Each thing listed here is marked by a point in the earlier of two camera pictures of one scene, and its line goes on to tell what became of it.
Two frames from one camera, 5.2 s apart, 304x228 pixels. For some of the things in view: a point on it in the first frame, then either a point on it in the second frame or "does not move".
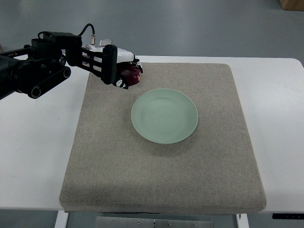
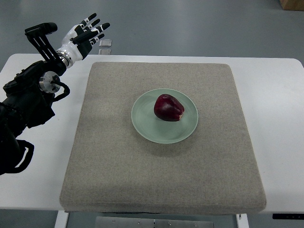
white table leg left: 61,219 does not move
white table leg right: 243,222 does not move
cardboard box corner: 292,5 does not move
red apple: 129,73 -> 166,107
